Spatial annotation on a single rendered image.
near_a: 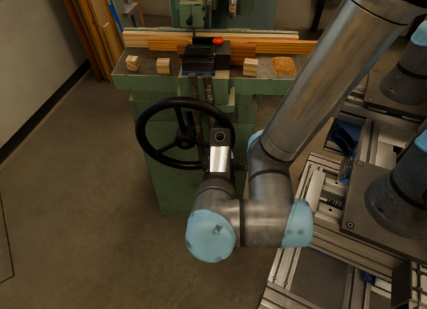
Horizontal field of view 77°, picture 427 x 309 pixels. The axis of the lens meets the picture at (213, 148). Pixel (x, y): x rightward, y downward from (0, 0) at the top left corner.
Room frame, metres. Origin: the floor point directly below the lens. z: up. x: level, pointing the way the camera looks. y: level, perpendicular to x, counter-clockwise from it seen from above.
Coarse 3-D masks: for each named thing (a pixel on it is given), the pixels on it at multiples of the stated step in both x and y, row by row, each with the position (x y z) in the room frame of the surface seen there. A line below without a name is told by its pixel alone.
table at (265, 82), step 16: (128, 48) 0.90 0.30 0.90; (144, 48) 0.90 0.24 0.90; (144, 64) 0.79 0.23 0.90; (176, 64) 0.79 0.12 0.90; (272, 64) 0.79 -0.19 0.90; (128, 80) 0.73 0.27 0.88; (144, 80) 0.73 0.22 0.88; (160, 80) 0.73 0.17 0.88; (176, 80) 0.72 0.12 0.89; (240, 80) 0.71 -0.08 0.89; (256, 80) 0.71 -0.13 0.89; (272, 80) 0.71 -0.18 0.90; (288, 80) 0.71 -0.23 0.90; (176, 96) 0.66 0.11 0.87; (224, 112) 0.62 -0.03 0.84
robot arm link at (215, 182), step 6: (210, 180) 0.30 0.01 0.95; (216, 180) 0.29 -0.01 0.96; (222, 180) 0.30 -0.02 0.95; (204, 186) 0.28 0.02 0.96; (210, 186) 0.27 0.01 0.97; (216, 186) 0.27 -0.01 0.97; (222, 186) 0.27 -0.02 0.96; (228, 186) 0.28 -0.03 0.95; (198, 192) 0.27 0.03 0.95; (234, 192) 0.28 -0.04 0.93; (234, 198) 0.27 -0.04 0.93
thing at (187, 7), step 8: (184, 0) 0.86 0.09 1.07; (192, 0) 0.86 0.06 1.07; (200, 0) 0.86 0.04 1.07; (184, 8) 0.84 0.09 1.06; (192, 8) 0.84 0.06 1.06; (200, 8) 0.83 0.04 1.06; (184, 16) 0.84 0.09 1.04; (200, 16) 0.83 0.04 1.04; (184, 24) 0.84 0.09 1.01; (192, 24) 0.84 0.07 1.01; (200, 24) 0.83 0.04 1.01
